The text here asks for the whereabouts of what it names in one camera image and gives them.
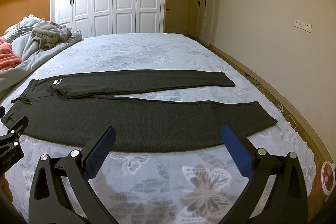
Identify dark grey pants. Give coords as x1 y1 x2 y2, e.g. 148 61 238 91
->
1 69 277 153

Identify white round fan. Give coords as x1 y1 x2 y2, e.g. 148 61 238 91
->
315 161 335 196

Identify bed with butterfly sheet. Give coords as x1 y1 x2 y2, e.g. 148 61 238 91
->
0 32 317 224

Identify coral pink blanket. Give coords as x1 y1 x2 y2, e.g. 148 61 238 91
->
0 36 22 71

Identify light grey duvet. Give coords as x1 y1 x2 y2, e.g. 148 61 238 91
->
1 14 83 97

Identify grey crumpled garment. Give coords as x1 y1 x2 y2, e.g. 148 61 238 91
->
31 22 71 50

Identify beige hallway door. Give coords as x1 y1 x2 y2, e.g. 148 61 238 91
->
165 0 189 35

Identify beige hallway cabinet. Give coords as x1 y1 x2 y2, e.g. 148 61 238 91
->
187 0 215 45

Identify white cable on floor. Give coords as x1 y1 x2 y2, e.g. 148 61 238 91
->
244 72 297 130

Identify white wall outlets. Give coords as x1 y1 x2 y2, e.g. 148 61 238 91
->
293 19 312 33

